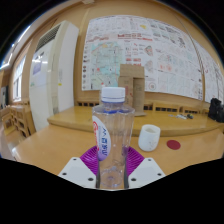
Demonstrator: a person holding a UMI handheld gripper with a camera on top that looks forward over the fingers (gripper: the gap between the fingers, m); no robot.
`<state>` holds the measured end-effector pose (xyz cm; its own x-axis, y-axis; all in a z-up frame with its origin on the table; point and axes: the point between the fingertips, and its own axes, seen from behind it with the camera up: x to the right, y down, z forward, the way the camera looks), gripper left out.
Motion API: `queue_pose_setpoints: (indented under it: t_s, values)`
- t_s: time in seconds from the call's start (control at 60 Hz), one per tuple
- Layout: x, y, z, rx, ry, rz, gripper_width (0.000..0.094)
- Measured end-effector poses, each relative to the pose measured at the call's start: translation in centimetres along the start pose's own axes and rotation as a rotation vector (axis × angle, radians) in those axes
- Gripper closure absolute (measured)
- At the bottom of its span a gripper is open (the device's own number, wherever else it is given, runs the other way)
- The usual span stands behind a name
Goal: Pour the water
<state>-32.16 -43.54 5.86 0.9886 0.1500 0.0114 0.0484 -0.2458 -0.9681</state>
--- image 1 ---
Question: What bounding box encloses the large printed wall poster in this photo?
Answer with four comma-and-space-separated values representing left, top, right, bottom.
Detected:
81, 14, 204, 101

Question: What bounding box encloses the group of wooden chairs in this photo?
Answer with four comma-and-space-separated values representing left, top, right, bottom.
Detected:
0, 103, 36, 138

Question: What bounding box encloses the bright window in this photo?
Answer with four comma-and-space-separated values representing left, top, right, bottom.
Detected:
12, 54, 27, 102

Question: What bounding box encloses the printed side wall poster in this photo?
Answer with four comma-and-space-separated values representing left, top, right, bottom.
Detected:
191, 39, 224, 104

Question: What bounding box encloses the white mug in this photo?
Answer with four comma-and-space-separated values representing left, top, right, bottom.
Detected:
137, 124, 162, 153

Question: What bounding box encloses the black bag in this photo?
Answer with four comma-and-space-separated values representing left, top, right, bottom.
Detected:
208, 97, 224, 124

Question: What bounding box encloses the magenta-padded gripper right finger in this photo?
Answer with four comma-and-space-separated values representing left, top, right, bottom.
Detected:
124, 146, 167, 190

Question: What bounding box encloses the flat round red coaster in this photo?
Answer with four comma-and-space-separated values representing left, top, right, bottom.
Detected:
166, 139, 182, 151

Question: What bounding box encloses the clear plastic water bottle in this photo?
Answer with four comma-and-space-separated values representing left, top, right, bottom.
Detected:
91, 86, 136, 190

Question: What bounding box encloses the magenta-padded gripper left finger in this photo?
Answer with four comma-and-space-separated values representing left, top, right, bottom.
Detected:
58, 145, 102, 190

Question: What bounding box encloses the brown cardboard box stand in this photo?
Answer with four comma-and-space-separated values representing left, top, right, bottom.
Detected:
117, 63, 147, 117

